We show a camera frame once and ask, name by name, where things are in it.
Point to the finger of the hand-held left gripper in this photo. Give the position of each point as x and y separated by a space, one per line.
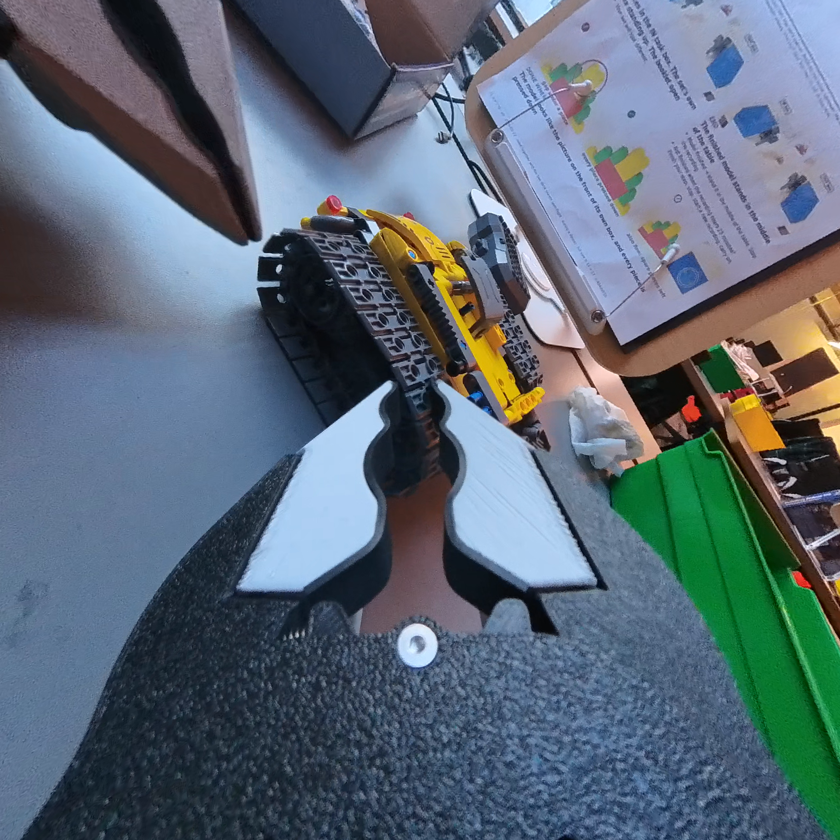
98 85
216 79

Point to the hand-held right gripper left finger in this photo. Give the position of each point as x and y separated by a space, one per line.
315 518

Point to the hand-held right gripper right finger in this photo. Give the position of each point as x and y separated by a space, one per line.
518 518

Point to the yellow brick tracked vehicle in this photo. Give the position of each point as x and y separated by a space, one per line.
394 308

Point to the grey desk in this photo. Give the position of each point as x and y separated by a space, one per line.
131 394

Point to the dark blue cardboard box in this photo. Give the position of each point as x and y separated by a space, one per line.
328 59

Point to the crumpled white tissue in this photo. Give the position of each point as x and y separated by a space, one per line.
600 426

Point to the white stand base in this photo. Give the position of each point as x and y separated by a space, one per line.
558 321

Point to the wooden document board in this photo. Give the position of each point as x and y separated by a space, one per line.
656 358

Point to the green plastic bin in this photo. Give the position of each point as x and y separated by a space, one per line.
722 590

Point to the brown cardboard box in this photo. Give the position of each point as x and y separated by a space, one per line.
426 26

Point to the storage shelf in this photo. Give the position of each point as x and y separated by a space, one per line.
774 426

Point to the metal clip bar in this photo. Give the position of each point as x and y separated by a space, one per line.
544 229

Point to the printed instruction sheet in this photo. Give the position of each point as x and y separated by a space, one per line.
689 131

